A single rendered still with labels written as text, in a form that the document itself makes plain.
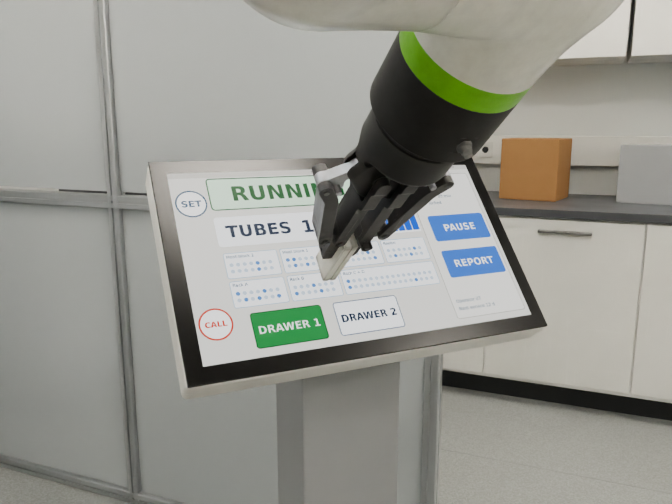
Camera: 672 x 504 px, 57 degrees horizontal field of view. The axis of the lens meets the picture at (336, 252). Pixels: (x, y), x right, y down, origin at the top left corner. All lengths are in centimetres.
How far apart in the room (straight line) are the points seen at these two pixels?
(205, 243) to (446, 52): 49
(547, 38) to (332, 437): 70
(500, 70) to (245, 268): 49
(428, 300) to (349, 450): 26
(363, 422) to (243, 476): 113
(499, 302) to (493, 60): 59
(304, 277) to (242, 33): 106
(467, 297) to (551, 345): 205
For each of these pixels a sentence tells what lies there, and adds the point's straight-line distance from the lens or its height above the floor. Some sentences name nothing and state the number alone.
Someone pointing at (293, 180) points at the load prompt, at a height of 117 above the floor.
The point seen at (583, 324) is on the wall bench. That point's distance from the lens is 290.
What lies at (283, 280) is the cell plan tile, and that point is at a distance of 79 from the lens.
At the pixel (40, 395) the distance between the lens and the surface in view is 247.
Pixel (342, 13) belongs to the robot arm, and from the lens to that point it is 30.
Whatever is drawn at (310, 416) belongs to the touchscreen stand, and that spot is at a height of 84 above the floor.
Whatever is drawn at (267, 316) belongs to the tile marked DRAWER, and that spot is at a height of 102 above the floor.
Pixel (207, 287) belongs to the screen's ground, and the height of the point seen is 105.
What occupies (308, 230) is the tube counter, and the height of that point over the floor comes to 111.
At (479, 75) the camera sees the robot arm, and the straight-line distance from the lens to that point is 38.
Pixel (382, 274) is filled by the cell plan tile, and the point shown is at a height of 105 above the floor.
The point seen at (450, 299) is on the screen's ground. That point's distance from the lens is 88.
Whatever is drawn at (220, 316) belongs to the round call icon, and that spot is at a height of 102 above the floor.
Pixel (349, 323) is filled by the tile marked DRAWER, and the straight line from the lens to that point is 79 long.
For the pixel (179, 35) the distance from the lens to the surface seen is 186.
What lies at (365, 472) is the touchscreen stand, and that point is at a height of 73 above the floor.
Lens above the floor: 124
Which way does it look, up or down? 11 degrees down
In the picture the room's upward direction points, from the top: straight up
